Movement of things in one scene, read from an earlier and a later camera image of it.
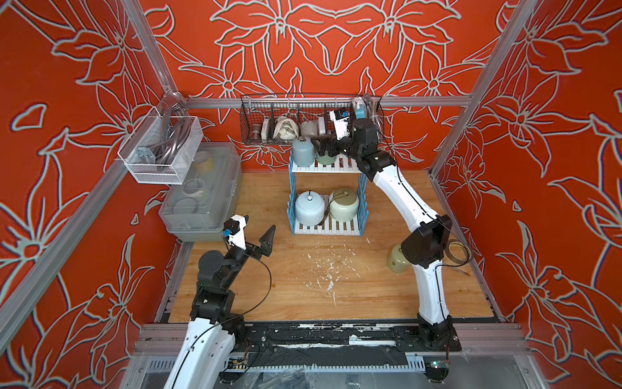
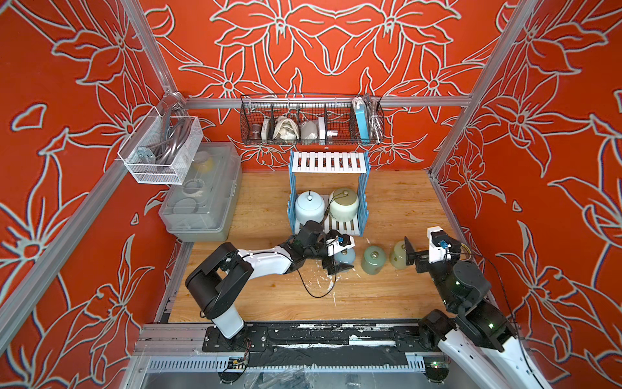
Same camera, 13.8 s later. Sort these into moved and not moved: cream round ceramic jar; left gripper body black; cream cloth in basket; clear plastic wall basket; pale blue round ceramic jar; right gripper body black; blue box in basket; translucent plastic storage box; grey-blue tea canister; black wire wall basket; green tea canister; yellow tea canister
Moved: right gripper body black; grey-blue tea canister; left gripper body black; green tea canister
Not moved: black wire wall basket; cream cloth in basket; cream round ceramic jar; yellow tea canister; blue box in basket; pale blue round ceramic jar; translucent plastic storage box; clear plastic wall basket
